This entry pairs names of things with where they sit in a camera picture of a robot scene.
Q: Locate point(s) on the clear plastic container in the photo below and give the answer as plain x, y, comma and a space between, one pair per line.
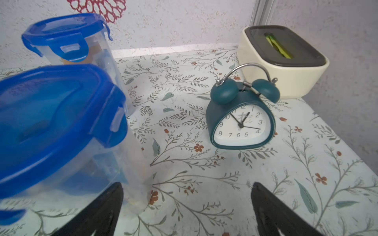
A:
93, 49
90, 173

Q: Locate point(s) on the cream box green window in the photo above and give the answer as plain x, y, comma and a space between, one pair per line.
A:
295, 63

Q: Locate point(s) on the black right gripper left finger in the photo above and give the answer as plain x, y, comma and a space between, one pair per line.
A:
99, 218

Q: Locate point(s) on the teal small object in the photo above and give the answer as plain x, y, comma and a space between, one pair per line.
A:
236, 116

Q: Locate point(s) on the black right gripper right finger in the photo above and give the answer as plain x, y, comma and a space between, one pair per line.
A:
274, 218

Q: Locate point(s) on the blue lid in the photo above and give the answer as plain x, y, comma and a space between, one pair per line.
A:
65, 35
49, 115

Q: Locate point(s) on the blue lid front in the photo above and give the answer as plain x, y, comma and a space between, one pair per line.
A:
49, 115

